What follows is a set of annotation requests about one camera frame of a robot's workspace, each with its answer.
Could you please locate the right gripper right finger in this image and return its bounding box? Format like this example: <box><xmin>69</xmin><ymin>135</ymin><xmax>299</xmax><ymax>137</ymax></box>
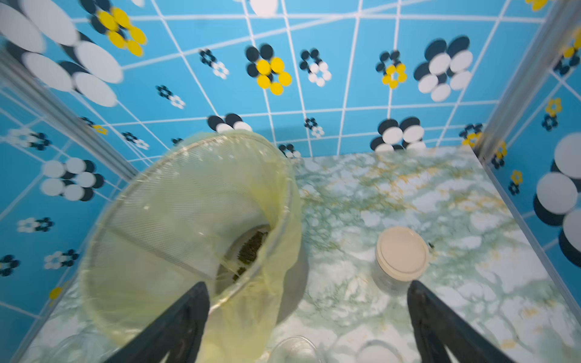
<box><xmin>407</xmin><ymin>281</ymin><xmax>512</xmax><ymax>362</ymax></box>

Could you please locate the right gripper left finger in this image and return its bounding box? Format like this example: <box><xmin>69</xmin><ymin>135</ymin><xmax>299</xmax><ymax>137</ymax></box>
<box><xmin>106</xmin><ymin>282</ymin><xmax>210</xmax><ymax>363</ymax></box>

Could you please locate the clear plastic tea jar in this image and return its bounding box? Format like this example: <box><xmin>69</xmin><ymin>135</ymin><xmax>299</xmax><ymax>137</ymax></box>
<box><xmin>267</xmin><ymin>336</ymin><xmax>325</xmax><ymax>363</ymax></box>

